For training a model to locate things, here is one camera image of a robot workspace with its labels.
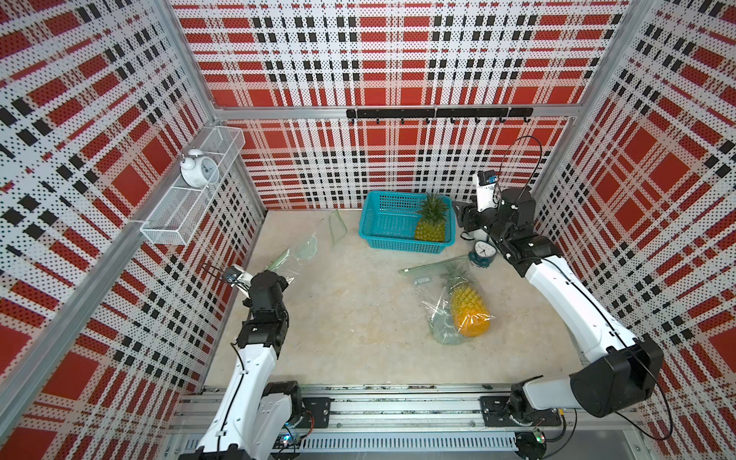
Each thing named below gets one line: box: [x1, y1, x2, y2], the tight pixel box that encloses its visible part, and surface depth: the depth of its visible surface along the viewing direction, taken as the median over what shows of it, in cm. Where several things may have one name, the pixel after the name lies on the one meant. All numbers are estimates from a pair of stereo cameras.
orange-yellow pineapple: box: [439, 262, 491, 339], surface depth 85 cm
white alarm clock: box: [180, 146, 220, 188], surface depth 72 cm
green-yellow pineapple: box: [414, 191, 450, 243], surface depth 100 cm
